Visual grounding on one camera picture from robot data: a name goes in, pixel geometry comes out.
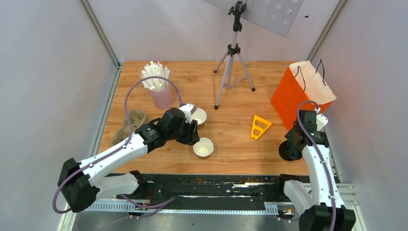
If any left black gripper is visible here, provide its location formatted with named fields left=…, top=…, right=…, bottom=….
left=167, top=118, right=201, bottom=146

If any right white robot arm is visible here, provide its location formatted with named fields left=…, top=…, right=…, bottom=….
left=275, top=110, right=357, bottom=231

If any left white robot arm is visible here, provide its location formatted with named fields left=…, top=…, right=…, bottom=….
left=52, top=103, right=200, bottom=214

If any orange paper bag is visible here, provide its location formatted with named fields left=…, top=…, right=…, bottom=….
left=271, top=60, right=337, bottom=130

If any pink translucent straw holder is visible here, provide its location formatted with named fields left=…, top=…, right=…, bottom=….
left=150, top=85, right=174, bottom=110

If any grey pulp cup carrier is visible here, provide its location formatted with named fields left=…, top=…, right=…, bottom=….
left=111, top=109, right=149, bottom=146

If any bundle of white straws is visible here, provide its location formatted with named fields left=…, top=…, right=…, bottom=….
left=140, top=61, right=170, bottom=92

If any grey perforated panel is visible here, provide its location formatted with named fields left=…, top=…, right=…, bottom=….
left=206, top=0, right=304, bottom=38

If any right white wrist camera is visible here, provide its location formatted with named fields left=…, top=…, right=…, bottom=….
left=316, top=114, right=329, bottom=131

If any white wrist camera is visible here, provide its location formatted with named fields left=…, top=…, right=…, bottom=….
left=316, top=114, right=329, bottom=131
left=179, top=103, right=197, bottom=123

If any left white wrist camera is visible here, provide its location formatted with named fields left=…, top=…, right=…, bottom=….
left=179, top=103, right=197, bottom=123

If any yellow triangular plastic bracket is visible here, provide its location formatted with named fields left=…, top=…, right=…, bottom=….
left=250, top=115, right=272, bottom=140

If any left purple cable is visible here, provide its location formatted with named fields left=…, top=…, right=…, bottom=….
left=52, top=76, right=184, bottom=215

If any silver camera tripod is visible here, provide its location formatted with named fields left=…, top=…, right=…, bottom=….
left=214, top=0, right=255, bottom=110

